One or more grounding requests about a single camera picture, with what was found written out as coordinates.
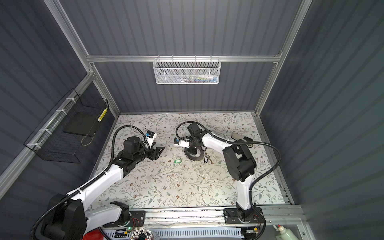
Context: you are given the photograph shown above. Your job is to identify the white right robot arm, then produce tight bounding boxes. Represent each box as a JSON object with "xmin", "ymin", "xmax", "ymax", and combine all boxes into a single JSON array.
[{"xmin": 183, "ymin": 121, "xmax": 257, "ymax": 223}]

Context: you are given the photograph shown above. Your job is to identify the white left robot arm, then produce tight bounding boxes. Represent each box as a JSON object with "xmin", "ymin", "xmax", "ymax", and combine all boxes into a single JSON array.
[{"xmin": 37, "ymin": 131, "xmax": 164, "ymax": 240}]

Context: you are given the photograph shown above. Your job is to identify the yellow marker pen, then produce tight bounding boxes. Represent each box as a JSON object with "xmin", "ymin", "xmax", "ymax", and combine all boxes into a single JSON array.
[{"xmin": 97, "ymin": 107, "xmax": 109, "ymax": 122}]

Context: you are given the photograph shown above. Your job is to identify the black pad in basket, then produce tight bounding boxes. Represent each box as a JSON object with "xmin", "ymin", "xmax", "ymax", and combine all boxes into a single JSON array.
[{"xmin": 63, "ymin": 113, "xmax": 101, "ymax": 137}]

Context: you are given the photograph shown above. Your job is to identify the red round object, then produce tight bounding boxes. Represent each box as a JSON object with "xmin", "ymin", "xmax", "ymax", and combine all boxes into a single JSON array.
[{"xmin": 84, "ymin": 229, "xmax": 104, "ymax": 240}]

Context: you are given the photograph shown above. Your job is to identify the white spray bottle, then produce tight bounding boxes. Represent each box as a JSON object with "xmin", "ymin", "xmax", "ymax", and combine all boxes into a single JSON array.
[{"xmin": 273, "ymin": 225, "xmax": 299, "ymax": 240}]

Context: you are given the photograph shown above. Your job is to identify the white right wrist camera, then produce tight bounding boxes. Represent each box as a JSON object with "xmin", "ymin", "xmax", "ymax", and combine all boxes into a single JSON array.
[{"xmin": 174, "ymin": 137, "xmax": 191, "ymax": 149}]

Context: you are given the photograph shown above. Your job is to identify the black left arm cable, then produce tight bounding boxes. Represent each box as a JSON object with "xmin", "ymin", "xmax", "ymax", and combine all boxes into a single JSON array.
[{"xmin": 29, "ymin": 125, "xmax": 149, "ymax": 240}]

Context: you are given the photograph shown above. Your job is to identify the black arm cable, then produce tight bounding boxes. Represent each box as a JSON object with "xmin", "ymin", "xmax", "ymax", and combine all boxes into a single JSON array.
[
  {"xmin": 29, "ymin": 125, "xmax": 149, "ymax": 240},
  {"xmin": 175, "ymin": 120, "xmax": 282, "ymax": 208}
]

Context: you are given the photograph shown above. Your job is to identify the white wire mesh basket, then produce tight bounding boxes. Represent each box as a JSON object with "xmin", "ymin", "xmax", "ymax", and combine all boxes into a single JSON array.
[{"xmin": 153, "ymin": 59, "xmax": 222, "ymax": 85}]

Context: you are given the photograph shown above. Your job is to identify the round LED ring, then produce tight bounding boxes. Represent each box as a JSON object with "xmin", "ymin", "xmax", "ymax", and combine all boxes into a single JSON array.
[{"xmin": 130, "ymin": 227, "xmax": 154, "ymax": 240}]

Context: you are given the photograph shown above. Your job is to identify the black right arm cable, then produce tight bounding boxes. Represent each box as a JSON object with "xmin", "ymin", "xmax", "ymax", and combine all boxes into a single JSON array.
[{"xmin": 175, "ymin": 120, "xmax": 282, "ymax": 208}]

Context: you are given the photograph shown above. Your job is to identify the white perforated cable tray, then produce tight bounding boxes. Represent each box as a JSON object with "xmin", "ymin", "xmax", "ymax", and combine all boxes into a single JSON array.
[{"xmin": 102, "ymin": 227, "xmax": 245, "ymax": 240}]

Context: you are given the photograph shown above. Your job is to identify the black wire basket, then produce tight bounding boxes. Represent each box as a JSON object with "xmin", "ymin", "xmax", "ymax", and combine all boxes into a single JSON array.
[{"xmin": 24, "ymin": 91, "xmax": 109, "ymax": 164}]

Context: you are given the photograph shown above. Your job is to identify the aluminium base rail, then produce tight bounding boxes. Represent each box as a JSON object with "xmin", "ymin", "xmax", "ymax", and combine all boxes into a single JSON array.
[{"xmin": 142, "ymin": 205, "xmax": 307, "ymax": 229}]

